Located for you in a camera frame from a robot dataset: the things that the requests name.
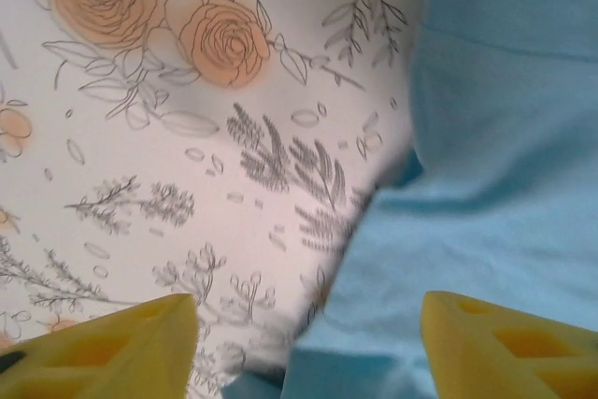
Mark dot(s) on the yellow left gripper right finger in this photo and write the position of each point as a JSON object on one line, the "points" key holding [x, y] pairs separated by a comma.
{"points": [[504, 361]]}

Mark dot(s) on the floral print tablecloth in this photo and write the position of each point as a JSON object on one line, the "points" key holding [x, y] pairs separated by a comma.
{"points": [[163, 161]]}

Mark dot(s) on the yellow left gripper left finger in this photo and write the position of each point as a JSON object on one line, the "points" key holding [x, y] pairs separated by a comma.
{"points": [[103, 357]]}

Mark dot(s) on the light blue t-shirt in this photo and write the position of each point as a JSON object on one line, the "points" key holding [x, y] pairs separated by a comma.
{"points": [[467, 231]]}

